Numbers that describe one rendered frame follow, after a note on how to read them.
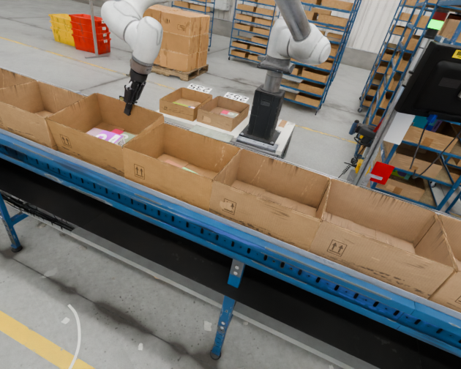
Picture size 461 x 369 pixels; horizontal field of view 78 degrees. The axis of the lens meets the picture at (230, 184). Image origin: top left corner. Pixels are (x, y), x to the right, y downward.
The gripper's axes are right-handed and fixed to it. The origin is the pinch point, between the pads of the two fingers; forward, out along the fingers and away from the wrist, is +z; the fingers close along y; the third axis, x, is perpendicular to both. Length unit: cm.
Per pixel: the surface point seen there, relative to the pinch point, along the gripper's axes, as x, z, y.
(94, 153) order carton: -6.8, 9.2, -27.6
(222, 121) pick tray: -27, 17, 73
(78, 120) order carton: 15.4, 14.1, -12.8
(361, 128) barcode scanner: -100, -37, 60
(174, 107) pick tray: 8, 29, 69
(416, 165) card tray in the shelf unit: -155, -27, 103
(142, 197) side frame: -37, 3, -36
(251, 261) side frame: -84, -4, -36
